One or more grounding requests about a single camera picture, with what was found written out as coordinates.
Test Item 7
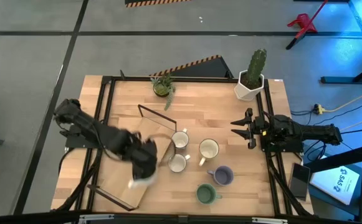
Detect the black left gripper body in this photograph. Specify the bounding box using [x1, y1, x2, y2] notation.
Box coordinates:
[123, 133, 158, 182]

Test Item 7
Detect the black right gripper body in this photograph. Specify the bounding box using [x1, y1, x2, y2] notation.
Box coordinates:
[244, 108, 267, 149]

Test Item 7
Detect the white mug blue flower print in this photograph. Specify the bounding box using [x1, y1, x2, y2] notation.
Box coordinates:
[167, 153, 191, 174]

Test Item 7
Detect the cream mug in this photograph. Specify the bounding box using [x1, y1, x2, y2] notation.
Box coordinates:
[198, 138, 221, 167]

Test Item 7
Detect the white mug blue pattern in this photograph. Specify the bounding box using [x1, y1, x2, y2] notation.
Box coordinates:
[171, 128, 190, 149]

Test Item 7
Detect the purple mug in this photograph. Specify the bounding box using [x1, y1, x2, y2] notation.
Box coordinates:
[207, 165, 234, 187]

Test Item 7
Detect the cactus in white pot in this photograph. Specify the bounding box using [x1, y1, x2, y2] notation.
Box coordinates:
[234, 48, 268, 102]

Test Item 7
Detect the black hazard-striped ramp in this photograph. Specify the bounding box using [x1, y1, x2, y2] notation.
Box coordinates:
[149, 55, 234, 78]

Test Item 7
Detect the black smartphone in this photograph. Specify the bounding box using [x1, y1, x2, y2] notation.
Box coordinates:
[288, 162, 311, 201]

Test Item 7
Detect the green succulent in pot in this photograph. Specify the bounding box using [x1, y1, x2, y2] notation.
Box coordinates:
[150, 73, 177, 111]

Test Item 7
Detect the black metal bar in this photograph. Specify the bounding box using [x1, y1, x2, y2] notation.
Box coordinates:
[305, 151, 362, 174]

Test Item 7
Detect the white paper box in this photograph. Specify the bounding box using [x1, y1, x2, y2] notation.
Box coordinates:
[310, 164, 361, 206]

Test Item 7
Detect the dark metal table stand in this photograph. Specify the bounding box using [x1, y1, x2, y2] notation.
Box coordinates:
[320, 0, 362, 85]

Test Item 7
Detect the black crossbar with silver brackets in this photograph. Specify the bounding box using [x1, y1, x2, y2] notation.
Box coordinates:
[0, 210, 362, 224]

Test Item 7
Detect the hazard-striped floor mat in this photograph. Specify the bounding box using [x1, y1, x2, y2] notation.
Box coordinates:
[124, 0, 194, 8]

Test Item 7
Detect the wooden shelf with black frame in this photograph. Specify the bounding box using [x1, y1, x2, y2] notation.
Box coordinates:
[87, 104, 178, 212]

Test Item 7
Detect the yellow cable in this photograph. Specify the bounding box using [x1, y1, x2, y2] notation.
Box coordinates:
[323, 88, 362, 113]

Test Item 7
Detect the black aluminium rig frame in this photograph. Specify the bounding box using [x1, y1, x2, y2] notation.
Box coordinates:
[55, 74, 314, 218]

